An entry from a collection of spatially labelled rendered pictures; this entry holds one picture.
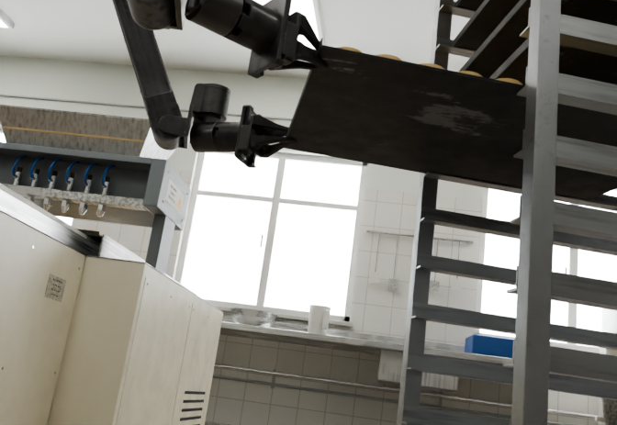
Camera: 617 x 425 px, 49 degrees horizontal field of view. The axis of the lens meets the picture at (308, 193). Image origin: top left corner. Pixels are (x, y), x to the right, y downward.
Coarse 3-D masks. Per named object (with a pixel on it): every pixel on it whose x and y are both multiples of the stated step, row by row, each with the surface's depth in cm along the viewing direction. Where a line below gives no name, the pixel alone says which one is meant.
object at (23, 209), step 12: (0, 192) 161; (12, 192) 166; (0, 204) 161; (12, 204) 167; (24, 204) 172; (24, 216) 173; (36, 216) 179; (48, 216) 185; (36, 228) 180; (48, 228) 186; (60, 228) 193; (72, 228) 200; (60, 240) 194; (72, 240) 202; (84, 240) 211; (84, 252) 212; (96, 252) 221
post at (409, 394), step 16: (448, 16) 139; (432, 32) 141; (448, 32) 138; (432, 48) 139; (432, 192) 129; (416, 224) 128; (432, 224) 127; (416, 240) 127; (432, 240) 126; (416, 256) 125; (416, 272) 124; (416, 288) 123; (416, 320) 122; (416, 336) 121; (416, 352) 120; (400, 384) 121; (416, 384) 119; (400, 400) 119; (416, 400) 118; (400, 416) 118
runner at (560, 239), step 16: (432, 208) 127; (448, 224) 125; (464, 224) 125; (480, 224) 128; (496, 224) 129; (512, 224) 129; (560, 240) 127; (576, 240) 130; (592, 240) 131; (608, 240) 131
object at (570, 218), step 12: (564, 204) 85; (564, 216) 85; (576, 216) 85; (588, 216) 85; (600, 216) 86; (612, 216) 86; (564, 228) 85; (576, 228) 85; (588, 228) 85; (600, 228) 85; (612, 228) 86; (612, 240) 88
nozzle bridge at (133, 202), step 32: (0, 160) 232; (32, 160) 231; (64, 160) 227; (96, 160) 222; (128, 160) 219; (160, 160) 218; (32, 192) 222; (64, 192) 221; (96, 192) 226; (128, 192) 225; (160, 192) 216; (128, 224) 247; (160, 224) 223; (160, 256) 222
